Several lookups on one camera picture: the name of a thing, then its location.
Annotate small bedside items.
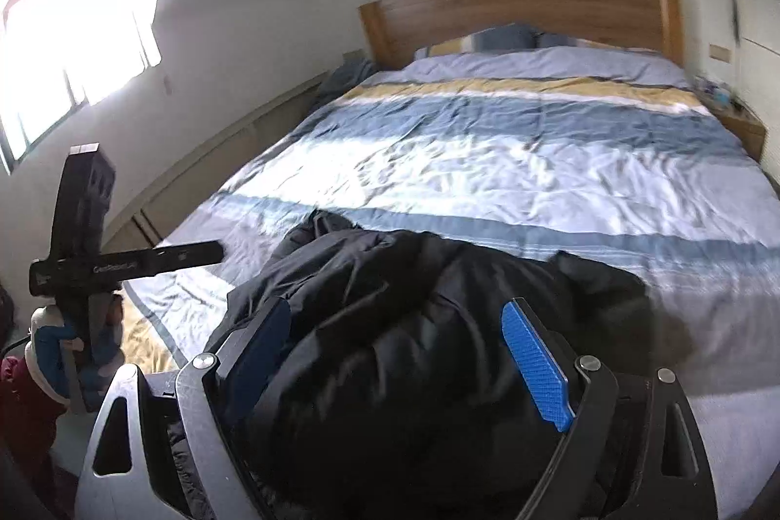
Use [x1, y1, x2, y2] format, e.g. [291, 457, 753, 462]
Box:
[693, 74, 742, 111]

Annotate white wardrobe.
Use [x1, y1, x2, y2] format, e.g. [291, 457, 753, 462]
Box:
[728, 0, 780, 181]

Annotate blue pillow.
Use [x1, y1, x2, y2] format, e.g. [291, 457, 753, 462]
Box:
[539, 31, 618, 50]

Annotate wooden nightstand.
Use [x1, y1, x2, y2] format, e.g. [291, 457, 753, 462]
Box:
[710, 96, 767, 163]

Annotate window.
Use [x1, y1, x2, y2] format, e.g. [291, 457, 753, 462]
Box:
[0, 0, 163, 175]

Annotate wooden headboard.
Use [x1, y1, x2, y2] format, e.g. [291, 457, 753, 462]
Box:
[358, 0, 686, 73]

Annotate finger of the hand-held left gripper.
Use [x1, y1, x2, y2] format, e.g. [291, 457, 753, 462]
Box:
[52, 144, 118, 260]

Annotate crumpled blue cloth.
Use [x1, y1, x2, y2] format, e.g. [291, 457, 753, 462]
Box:
[315, 58, 380, 102]

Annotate black puffer coat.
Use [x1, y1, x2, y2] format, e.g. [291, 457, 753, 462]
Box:
[171, 209, 656, 520]

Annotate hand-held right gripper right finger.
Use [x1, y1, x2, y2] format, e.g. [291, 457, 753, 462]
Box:
[501, 297, 720, 520]

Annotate low beige wall cabinet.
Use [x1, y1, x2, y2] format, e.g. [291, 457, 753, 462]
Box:
[100, 69, 333, 254]

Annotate person's left forearm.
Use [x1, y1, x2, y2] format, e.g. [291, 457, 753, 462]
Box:
[0, 354, 69, 497]

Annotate striped pillow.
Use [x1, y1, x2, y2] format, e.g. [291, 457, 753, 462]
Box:
[414, 23, 545, 62]

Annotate bed with striped duvet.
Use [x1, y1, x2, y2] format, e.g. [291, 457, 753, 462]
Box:
[118, 51, 780, 520]

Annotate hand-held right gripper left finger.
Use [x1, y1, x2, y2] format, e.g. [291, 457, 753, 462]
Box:
[76, 296, 293, 520]

